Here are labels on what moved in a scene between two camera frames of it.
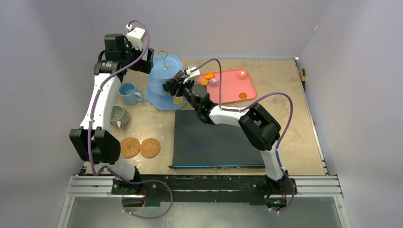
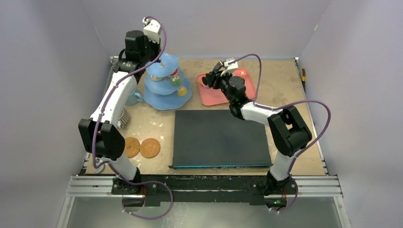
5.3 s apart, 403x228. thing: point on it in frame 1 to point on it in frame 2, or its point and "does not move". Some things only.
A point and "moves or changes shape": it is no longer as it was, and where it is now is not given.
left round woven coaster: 130,147 does not move
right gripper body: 176,87 to 215,76
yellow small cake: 178,100 moves or changes shape
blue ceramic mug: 126,90 does not move
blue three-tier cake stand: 165,67 does not move
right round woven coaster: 149,147 does not move
